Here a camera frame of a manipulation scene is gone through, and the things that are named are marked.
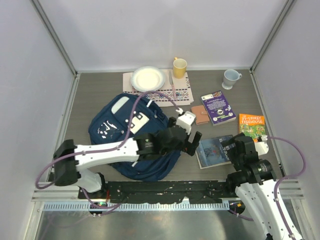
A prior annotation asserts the blue Nineteen Eighty-Four book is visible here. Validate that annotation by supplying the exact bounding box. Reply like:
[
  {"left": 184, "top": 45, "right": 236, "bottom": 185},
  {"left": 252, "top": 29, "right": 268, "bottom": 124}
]
[{"left": 195, "top": 135, "right": 233, "bottom": 169}]

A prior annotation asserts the navy blue student backpack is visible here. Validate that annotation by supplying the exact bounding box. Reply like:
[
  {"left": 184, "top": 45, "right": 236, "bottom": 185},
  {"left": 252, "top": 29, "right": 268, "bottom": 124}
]
[{"left": 88, "top": 93, "right": 181, "bottom": 182}]

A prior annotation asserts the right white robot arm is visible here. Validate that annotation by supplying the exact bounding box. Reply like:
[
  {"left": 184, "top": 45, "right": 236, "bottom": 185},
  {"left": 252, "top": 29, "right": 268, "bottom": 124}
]
[{"left": 221, "top": 133, "right": 303, "bottom": 240}]

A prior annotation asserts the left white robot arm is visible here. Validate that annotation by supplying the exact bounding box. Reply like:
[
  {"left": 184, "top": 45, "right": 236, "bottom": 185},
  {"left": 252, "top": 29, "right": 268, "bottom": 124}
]
[{"left": 53, "top": 112, "right": 202, "bottom": 200}]

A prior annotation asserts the orange treehouse paperback book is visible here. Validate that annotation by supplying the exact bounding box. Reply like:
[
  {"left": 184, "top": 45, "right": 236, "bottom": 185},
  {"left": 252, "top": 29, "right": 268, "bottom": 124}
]
[{"left": 239, "top": 113, "right": 266, "bottom": 143}]

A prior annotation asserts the brown leather wallet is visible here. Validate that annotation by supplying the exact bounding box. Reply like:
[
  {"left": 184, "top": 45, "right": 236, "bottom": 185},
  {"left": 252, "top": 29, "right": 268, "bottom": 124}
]
[{"left": 191, "top": 105, "right": 210, "bottom": 125}]

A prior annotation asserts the patterned cloth placemat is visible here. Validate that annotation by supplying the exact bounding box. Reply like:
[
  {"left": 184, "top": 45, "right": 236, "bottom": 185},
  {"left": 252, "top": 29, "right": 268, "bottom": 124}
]
[{"left": 122, "top": 69, "right": 195, "bottom": 108}]

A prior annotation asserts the purple paperback book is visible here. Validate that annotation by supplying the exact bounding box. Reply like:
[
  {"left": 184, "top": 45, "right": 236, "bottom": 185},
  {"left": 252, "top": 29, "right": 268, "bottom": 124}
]
[{"left": 200, "top": 90, "right": 237, "bottom": 126}]

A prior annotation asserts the white paper plate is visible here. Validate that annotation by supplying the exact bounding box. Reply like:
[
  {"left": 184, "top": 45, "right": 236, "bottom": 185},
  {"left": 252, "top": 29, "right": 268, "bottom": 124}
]
[{"left": 130, "top": 66, "right": 166, "bottom": 92}]

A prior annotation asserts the yellow ceramic mug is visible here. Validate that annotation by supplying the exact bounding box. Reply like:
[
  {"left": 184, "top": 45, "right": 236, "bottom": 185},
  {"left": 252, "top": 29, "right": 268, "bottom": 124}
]
[{"left": 173, "top": 57, "right": 188, "bottom": 79}]

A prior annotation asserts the light blue footed cup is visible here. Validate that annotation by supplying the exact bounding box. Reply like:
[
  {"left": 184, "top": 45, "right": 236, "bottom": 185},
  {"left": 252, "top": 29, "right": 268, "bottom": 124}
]
[{"left": 221, "top": 69, "right": 243, "bottom": 90}]

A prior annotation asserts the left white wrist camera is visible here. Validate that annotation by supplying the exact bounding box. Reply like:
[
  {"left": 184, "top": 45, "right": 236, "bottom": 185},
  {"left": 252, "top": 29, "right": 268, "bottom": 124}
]
[{"left": 175, "top": 108, "right": 196, "bottom": 135}]

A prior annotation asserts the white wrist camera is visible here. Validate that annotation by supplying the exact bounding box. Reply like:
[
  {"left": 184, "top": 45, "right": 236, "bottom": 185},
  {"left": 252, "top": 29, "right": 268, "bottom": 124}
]
[
  {"left": 254, "top": 135, "right": 269, "bottom": 156},
  {"left": 175, "top": 108, "right": 196, "bottom": 135}
]

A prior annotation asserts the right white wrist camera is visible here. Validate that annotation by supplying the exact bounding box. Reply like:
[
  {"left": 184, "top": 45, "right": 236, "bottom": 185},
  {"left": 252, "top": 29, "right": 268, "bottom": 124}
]
[{"left": 254, "top": 135, "right": 269, "bottom": 156}]

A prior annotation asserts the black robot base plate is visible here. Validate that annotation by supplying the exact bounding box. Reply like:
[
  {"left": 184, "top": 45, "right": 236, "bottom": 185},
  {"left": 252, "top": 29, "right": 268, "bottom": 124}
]
[{"left": 89, "top": 180, "right": 238, "bottom": 205}]

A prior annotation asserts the slotted cable duct rail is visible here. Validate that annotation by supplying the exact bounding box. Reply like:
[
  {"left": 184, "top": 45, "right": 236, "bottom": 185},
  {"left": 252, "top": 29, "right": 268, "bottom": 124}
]
[{"left": 42, "top": 200, "right": 230, "bottom": 212}]

